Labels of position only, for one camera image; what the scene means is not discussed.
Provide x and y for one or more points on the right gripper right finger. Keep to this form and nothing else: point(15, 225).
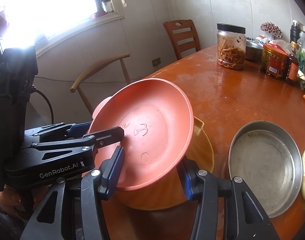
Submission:
point(189, 174)

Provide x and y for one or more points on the clear jar black lid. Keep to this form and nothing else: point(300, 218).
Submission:
point(231, 46)

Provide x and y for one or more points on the red tissue pack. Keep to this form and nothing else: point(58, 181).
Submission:
point(280, 44)

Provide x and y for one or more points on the small steel basin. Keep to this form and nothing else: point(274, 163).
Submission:
point(254, 51)

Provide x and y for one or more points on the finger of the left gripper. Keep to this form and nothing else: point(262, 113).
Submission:
point(88, 142)
point(59, 131)

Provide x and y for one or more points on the window with sill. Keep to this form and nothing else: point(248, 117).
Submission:
point(46, 23)

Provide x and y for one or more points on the black thermos flask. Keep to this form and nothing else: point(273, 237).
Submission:
point(295, 30)

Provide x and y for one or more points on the dark sauce bottle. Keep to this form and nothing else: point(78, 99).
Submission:
point(292, 64)

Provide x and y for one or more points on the low wall outlet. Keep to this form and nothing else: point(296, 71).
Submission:
point(156, 62)

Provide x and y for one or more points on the orange pig-shaped plate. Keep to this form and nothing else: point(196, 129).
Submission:
point(158, 123)

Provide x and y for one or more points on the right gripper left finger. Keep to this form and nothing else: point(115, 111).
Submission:
point(111, 171)

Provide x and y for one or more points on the clear plastic water bottle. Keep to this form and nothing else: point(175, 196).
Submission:
point(301, 52)

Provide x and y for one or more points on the dried flower bouquet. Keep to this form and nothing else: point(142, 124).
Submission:
point(272, 29)

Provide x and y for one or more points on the red chili sauce jar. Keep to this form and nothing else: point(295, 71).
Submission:
point(273, 61)

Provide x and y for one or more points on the steel round pan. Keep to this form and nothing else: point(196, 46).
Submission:
point(267, 158)

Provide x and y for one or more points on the brown wooden slat chair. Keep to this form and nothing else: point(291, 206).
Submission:
point(183, 36)

